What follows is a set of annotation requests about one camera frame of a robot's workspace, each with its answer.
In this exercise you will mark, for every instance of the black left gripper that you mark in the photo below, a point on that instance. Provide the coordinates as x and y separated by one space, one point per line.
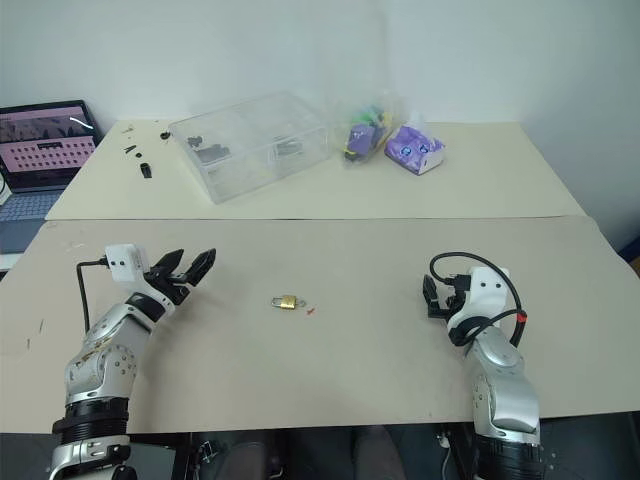
167 282

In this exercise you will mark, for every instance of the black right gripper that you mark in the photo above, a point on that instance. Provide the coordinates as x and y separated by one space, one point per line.
440 310

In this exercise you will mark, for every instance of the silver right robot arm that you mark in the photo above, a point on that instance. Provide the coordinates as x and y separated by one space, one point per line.
505 380

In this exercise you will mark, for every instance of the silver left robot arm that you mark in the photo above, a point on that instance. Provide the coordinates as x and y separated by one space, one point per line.
100 360

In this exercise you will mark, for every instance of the small key with red tag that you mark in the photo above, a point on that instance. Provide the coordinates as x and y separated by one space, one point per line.
311 311

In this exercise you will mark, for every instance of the black block-shaped part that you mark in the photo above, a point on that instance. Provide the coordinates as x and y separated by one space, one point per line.
145 170

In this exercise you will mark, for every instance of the small brass padlock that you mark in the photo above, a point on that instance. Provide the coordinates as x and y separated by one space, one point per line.
286 302

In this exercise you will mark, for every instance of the black parts in clear box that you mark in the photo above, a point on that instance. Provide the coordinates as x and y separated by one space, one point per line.
210 150

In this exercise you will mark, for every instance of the thin black part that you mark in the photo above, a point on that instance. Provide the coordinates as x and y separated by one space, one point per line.
130 149

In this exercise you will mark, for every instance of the clear plastic compartment box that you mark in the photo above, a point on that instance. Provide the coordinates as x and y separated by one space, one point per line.
250 145

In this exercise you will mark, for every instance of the purple tissue pack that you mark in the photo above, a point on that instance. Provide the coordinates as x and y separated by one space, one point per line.
412 150

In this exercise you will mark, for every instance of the small dark screws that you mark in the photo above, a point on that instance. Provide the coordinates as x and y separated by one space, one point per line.
128 128

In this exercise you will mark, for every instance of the clear bag of colourful items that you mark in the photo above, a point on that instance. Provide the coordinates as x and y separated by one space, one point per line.
365 132

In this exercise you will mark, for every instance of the open laptop with pink screen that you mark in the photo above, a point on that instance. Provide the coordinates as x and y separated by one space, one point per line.
40 145

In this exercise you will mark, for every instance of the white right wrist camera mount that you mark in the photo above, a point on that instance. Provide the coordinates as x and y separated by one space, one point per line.
482 295

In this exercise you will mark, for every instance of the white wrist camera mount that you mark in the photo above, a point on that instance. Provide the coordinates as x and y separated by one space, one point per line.
482 295
123 261

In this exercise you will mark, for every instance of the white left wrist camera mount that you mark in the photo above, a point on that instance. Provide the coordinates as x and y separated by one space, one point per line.
123 261

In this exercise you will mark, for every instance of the black table frame leg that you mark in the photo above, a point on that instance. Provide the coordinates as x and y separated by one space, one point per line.
181 457

